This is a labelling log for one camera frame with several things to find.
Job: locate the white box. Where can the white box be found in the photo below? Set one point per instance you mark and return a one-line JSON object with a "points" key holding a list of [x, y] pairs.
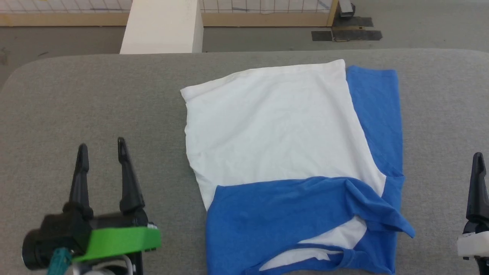
{"points": [[164, 26]]}

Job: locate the grey metal support foot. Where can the grey metal support foot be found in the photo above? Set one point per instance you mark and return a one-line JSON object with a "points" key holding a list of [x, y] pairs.
{"points": [[345, 7]]}

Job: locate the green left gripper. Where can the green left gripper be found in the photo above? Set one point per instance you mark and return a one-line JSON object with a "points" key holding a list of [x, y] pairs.
{"points": [[118, 238]]}

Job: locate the white and blue t-shirt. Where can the white and blue t-shirt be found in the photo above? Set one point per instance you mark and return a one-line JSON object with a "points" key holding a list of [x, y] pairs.
{"points": [[275, 130]]}

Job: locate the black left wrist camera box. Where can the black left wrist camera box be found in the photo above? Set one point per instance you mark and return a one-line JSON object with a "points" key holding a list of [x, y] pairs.
{"points": [[67, 233]]}

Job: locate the lemon print partition screen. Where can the lemon print partition screen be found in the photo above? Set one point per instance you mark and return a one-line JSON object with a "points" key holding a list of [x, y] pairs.
{"points": [[248, 9]]}

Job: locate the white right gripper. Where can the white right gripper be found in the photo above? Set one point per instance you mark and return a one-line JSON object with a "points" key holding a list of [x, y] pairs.
{"points": [[475, 244]]}

